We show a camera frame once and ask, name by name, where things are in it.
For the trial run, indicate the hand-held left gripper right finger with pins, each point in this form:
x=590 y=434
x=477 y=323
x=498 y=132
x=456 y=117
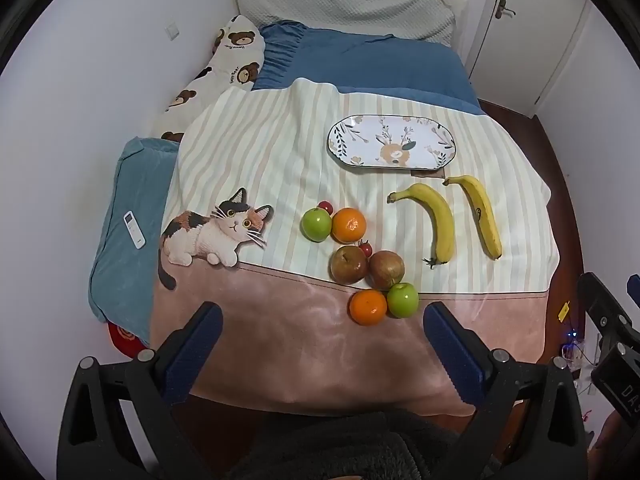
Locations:
x=450 y=350

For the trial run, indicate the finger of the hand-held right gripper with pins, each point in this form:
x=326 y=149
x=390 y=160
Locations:
x=635 y=290
x=600 y=305

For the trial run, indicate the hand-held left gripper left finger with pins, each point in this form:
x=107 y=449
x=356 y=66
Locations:
x=195 y=345

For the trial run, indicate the green apple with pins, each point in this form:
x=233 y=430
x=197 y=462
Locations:
x=403 y=301
x=315 y=224

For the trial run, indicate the orange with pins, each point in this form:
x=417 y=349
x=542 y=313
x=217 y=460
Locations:
x=367 y=307
x=349 y=225

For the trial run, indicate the red-brown apple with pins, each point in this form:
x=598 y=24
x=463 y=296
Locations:
x=386 y=269
x=347 y=265

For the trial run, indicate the curved yellow banana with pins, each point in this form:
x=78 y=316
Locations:
x=442 y=225

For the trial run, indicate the straighter yellow banana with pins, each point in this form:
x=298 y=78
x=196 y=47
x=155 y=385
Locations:
x=485 y=215

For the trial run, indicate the oval floral deer plate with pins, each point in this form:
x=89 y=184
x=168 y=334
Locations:
x=365 y=135

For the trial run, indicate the yellow tag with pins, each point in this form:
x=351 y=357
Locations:
x=564 y=311

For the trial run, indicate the red patterned item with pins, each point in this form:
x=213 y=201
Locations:
x=122 y=340

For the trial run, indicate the teal pillow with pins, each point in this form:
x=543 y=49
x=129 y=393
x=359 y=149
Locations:
x=125 y=280

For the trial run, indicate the white remote control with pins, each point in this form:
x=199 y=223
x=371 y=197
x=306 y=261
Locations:
x=134 y=230

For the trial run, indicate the red cherry tomato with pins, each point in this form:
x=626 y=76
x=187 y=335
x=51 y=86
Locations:
x=326 y=206
x=366 y=249

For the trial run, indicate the brown blanket label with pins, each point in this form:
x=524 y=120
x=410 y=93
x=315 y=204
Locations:
x=427 y=173

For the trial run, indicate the striped cat print blanket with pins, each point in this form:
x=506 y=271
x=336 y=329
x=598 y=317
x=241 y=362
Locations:
x=280 y=150

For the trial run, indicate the white door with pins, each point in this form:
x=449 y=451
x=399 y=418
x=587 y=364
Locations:
x=540 y=50

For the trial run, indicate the white bear print pillow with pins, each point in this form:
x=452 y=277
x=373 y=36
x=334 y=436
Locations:
x=225 y=65

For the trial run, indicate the blue bed sheet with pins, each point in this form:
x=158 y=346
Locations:
x=375 y=65

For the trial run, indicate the grey quilted pillow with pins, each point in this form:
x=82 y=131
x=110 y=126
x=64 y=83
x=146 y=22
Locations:
x=350 y=5

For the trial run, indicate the white wall switch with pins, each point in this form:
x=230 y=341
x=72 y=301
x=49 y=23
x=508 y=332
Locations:
x=173 y=31

